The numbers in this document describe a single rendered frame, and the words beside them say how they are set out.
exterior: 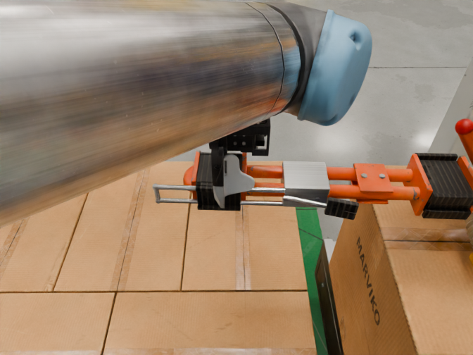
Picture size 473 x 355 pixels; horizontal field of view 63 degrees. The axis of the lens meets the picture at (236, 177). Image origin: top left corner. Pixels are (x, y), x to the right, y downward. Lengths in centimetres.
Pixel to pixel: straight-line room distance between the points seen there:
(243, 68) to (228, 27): 2
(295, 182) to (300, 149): 195
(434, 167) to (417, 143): 214
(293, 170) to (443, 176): 23
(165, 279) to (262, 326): 34
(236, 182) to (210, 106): 38
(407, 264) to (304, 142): 194
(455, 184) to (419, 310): 20
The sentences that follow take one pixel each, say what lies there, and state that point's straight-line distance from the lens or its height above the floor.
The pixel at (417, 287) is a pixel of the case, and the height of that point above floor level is 107.
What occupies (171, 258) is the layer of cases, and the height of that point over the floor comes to 54.
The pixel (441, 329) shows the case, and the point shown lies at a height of 107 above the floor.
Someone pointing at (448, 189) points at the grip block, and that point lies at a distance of 66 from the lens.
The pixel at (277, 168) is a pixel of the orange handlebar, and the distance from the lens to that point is 62.
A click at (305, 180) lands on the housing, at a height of 122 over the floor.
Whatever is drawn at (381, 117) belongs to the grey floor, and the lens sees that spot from 297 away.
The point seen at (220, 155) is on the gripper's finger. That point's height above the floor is 130.
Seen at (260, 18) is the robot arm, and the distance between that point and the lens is 22.
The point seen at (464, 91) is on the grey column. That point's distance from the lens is 198.
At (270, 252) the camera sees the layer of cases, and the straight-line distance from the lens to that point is 133.
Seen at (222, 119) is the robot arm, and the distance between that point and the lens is 18.
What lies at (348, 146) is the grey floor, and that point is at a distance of 263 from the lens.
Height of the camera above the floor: 164
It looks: 45 degrees down
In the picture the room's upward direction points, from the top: straight up
